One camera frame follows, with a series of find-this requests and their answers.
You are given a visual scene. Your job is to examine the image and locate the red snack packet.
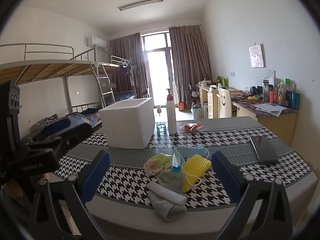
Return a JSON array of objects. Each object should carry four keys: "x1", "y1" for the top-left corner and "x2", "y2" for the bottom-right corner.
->
[{"x1": 179, "y1": 122, "x2": 207, "y2": 133}]

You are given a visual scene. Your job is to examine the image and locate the hanging dark clothes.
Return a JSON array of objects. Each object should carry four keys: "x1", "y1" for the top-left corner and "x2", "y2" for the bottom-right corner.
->
[{"x1": 119, "y1": 64, "x2": 137, "y2": 77}]

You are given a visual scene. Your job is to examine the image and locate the white pump bottle red cap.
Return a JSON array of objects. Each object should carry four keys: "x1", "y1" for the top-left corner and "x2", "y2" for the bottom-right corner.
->
[{"x1": 166, "y1": 88, "x2": 177, "y2": 135}]

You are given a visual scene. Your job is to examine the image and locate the row of bottles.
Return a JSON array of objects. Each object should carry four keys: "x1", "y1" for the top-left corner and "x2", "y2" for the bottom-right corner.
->
[{"x1": 261, "y1": 77, "x2": 300, "y2": 110}]

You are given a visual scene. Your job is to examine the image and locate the grey-green cloth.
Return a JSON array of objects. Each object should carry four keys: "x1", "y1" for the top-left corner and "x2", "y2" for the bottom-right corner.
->
[{"x1": 157, "y1": 169, "x2": 185, "y2": 194}]

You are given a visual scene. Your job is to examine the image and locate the black phone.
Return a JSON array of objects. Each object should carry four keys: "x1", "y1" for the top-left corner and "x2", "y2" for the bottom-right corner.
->
[{"x1": 249, "y1": 135, "x2": 279, "y2": 165}]

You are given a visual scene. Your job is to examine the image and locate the grey sock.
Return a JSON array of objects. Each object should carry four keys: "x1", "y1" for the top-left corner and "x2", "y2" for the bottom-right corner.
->
[{"x1": 147, "y1": 191, "x2": 187, "y2": 222}]

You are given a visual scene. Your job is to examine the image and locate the brown curtain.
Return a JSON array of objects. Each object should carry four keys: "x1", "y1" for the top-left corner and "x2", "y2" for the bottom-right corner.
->
[
  {"x1": 169, "y1": 25, "x2": 213, "y2": 103},
  {"x1": 108, "y1": 32, "x2": 150, "y2": 98}
]

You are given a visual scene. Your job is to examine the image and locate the white air conditioner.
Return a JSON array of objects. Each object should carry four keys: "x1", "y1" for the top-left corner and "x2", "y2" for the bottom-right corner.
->
[{"x1": 87, "y1": 36, "x2": 107, "y2": 48}]

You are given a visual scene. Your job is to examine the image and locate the printed papers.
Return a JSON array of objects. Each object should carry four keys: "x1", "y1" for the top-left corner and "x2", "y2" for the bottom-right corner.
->
[{"x1": 254, "y1": 102, "x2": 288, "y2": 117}]

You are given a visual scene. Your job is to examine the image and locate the blue checked mattress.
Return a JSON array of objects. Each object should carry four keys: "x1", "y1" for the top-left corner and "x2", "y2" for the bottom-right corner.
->
[{"x1": 114, "y1": 91, "x2": 138, "y2": 102}]

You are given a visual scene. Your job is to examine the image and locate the white sponge block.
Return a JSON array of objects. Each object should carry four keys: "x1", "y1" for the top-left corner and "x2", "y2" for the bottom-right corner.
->
[{"x1": 146, "y1": 182, "x2": 187, "y2": 204}]

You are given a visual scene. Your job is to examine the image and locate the ceiling tube light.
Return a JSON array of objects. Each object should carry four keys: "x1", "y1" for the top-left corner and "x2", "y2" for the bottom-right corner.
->
[{"x1": 118, "y1": 0, "x2": 164, "y2": 12}]

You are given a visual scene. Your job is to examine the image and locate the white trash bin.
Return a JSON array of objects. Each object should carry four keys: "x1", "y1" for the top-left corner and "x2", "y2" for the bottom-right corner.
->
[{"x1": 191, "y1": 106, "x2": 202, "y2": 120}]

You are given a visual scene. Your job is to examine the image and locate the wall poster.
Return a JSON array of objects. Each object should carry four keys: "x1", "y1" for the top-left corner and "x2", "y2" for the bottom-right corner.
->
[{"x1": 249, "y1": 44, "x2": 265, "y2": 68}]

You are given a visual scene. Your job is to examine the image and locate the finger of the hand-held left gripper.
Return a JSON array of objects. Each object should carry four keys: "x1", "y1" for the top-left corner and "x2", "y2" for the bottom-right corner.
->
[
  {"x1": 32, "y1": 118, "x2": 74, "y2": 140},
  {"x1": 26, "y1": 123, "x2": 93, "y2": 160}
]

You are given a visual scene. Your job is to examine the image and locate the metal bunk bed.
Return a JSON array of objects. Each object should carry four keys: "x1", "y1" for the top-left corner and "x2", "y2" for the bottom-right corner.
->
[
  {"x1": 99, "y1": 55, "x2": 140, "y2": 108},
  {"x1": 0, "y1": 43, "x2": 110, "y2": 140}
]

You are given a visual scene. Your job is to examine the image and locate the glass balcony door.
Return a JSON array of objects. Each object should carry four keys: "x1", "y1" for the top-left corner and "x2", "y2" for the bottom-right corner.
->
[{"x1": 140, "y1": 31, "x2": 175, "y2": 107}]

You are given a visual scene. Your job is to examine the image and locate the yellow ribbed sponge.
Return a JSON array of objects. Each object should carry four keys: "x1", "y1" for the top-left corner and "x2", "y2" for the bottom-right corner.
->
[{"x1": 182, "y1": 154, "x2": 212, "y2": 193}]

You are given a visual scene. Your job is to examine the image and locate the houndstooth tablecloth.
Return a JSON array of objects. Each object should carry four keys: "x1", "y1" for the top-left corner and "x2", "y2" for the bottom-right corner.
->
[{"x1": 54, "y1": 116, "x2": 312, "y2": 209}]

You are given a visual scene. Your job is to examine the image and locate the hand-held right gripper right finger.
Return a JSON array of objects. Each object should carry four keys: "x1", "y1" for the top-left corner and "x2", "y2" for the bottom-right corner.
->
[{"x1": 210, "y1": 151, "x2": 294, "y2": 240}]

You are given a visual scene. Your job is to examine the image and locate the white foam box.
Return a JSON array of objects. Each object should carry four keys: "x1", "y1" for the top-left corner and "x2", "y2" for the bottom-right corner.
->
[{"x1": 98, "y1": 97, "x2": 155, "y2": 150}]

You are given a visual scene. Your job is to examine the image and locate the wooden chair with smiley face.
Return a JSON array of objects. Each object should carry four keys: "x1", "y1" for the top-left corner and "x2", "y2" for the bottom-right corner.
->
[{"x1": 217, "y1": 88, "x2": 233, "y2": 118}]

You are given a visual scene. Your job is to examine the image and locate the blue patterned quilt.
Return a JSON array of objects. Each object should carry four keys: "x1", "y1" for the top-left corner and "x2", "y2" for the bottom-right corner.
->
[{"x1": 31, "y1": 107, "x2": 102, "y2": 132}]

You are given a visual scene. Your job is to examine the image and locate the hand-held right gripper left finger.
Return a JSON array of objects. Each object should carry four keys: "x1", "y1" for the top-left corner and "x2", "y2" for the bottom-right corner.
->
[{"x1": 29, "y1": 149, "x2": 112, "y2": 240}]

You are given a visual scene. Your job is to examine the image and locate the green pink cloth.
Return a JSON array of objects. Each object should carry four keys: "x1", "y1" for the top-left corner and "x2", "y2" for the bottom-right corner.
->
[{"x1": 144, "y1": 154, "x2": 173, "y2": 177}]

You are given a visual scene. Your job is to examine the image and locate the wooden desk with patterned cloth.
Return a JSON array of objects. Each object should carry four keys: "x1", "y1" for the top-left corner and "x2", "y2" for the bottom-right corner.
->
[{"x1": 231, "y1": 96, "x2": 298, "y2": 147}]

